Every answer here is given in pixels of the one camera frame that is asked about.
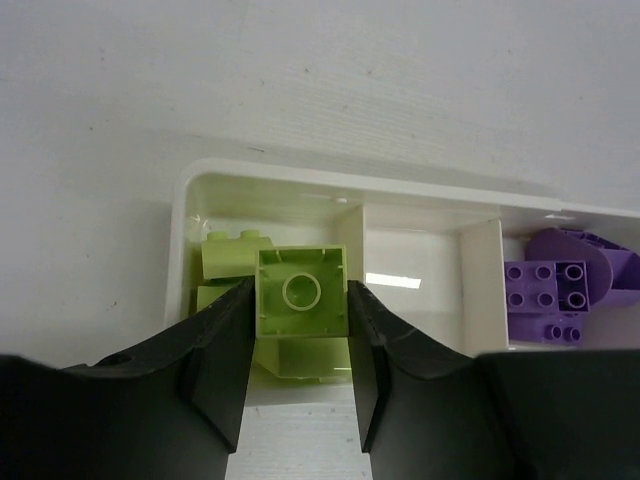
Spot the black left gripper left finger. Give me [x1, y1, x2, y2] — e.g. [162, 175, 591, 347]
[1, 278, 255, 479]

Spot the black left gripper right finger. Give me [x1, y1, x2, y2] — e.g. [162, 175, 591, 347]
[348, 281, 639, 479]

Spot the green sloped lego brick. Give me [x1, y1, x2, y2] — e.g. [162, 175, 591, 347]
[254, 338, 352, 382]

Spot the green two-stud lego brick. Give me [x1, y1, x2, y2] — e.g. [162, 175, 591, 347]
[195, 285, 233, 312]

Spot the green square lego brick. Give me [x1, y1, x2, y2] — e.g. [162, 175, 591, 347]
[255, 245, 349, 339]

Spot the purple rounded lego brick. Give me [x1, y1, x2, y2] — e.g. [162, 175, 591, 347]
[525, 228, 639, 307]

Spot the white three-compartment tray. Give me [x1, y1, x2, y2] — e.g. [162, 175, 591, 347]
[164, 158, 639, 354]

